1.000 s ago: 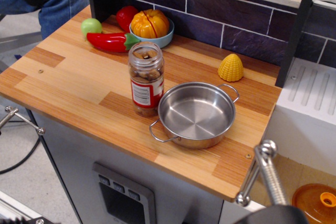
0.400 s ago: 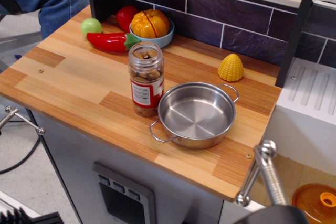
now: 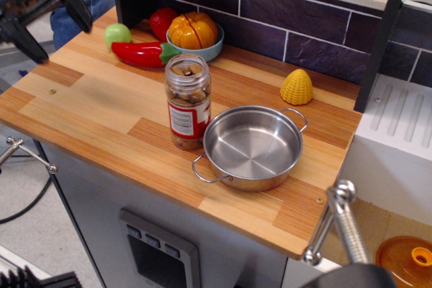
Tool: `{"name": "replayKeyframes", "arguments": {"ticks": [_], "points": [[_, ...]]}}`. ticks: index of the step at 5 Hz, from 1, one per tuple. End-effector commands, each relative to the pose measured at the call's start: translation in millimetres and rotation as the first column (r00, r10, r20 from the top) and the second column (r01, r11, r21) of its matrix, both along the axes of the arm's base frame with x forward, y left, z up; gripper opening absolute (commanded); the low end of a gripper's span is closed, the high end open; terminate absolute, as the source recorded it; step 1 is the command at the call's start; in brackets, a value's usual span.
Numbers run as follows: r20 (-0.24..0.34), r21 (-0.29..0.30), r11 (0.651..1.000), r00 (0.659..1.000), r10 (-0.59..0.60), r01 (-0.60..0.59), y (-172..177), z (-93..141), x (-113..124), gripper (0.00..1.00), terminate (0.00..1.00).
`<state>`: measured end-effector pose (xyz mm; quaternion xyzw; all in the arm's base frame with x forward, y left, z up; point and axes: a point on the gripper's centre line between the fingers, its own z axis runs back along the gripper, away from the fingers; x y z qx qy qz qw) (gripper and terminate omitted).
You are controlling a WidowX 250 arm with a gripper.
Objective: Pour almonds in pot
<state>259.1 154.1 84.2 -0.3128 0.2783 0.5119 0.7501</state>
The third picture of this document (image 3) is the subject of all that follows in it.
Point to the green toy apple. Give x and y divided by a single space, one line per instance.
116 33

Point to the light blue bowl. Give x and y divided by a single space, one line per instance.
208 53

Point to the red toy bell pepper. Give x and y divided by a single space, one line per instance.
161 20

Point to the orange pot lid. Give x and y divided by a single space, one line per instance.
408 259

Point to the white toy sink drainboard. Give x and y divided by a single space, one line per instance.
398 115

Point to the clear plastic almond jar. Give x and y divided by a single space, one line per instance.
188 92

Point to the grey toy oven panel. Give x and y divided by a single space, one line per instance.
161 258

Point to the black shelf post right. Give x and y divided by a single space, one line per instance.
390 15

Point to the stainless steel pot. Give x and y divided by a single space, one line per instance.
253 148

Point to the yellow toy corn piece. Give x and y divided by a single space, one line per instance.
297 88

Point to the orange toy pumpkin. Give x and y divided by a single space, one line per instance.
193 31

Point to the red toy chili pepper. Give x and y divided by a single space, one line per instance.
145 54

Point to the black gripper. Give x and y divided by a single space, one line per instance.
17 12

